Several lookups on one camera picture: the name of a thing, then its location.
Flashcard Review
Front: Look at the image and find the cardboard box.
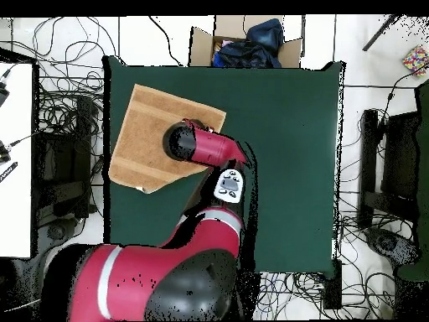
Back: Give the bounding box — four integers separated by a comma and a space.
189, 14, 305, 70

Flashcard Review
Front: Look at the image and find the orange terry towel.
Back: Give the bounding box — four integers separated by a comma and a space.
108, 83, 228, 195

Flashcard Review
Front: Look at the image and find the black equipment stand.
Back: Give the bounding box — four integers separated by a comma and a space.
357, 108, 422, 230
33, 96, 99, 224

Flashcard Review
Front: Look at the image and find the dark green table cloth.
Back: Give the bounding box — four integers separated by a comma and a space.
102, 55, 345, 278

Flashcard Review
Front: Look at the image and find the colourful dotted item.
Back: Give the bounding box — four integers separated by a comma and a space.
401, 45, 429, 77

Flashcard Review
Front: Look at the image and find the white side table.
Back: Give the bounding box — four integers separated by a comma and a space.
0, 61, 35, 259

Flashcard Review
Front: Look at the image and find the dark blue clothing pile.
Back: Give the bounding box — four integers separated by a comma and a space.
211, 18, 285, 70

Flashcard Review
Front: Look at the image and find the black cable tangle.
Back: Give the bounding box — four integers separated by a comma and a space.
334, 66, 429, 319
6, 16, 118, 219
257, 271, 336, 321

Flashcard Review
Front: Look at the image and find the grey metal bar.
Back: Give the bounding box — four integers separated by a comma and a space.
362, 14, 401, 52

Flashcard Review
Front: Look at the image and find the green covered furniture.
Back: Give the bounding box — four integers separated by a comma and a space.
395, 80, 429, 283

